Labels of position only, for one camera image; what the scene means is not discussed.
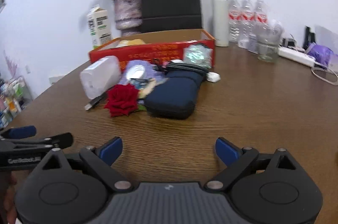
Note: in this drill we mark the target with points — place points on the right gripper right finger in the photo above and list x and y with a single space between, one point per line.
238 161

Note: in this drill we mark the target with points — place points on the red cardboard box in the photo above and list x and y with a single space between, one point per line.
163 45

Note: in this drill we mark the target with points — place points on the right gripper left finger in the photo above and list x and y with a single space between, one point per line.
98 162

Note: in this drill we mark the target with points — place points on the clear water bottle left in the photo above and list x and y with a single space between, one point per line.
234 20

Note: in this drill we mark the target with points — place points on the red fabric rose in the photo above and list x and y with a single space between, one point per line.
122 100

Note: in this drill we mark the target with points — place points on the clear water bottle middle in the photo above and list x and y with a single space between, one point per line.
247 19

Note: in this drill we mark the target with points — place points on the wire storage rack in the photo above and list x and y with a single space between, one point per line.
15 96

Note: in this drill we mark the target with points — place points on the white round plastic lid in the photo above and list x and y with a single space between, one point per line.
136 72

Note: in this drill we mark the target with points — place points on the black paper bag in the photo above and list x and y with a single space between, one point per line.
166 15

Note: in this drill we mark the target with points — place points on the purple marbled vase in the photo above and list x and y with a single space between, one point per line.
128 16

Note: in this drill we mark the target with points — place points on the purple fabric drawstring bag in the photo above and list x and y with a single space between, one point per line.
152 73

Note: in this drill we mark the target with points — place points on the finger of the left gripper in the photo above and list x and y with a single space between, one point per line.
19 133
58 141

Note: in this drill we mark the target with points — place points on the white power strip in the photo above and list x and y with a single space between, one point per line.
297 56

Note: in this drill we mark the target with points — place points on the navy blue zip pouch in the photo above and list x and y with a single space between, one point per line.
175 98

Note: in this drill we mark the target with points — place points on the clear drinking glass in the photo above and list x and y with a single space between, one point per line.
268 39

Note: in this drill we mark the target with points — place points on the translucent white plastic box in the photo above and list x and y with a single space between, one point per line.
100 76

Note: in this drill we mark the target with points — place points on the yellow white plush toy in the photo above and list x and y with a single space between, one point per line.
123 43

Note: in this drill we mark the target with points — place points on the white thermos bottle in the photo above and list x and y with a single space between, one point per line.
221 22

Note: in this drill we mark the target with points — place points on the purple plastic bag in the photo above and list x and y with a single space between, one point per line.
323 55

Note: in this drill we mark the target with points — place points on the iridescent green ball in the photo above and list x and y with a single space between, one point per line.
198 54

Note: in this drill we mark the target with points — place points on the white green milk carton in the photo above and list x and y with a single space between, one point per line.
99 26

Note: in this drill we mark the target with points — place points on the small white earbud case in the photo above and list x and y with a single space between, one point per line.
213 77

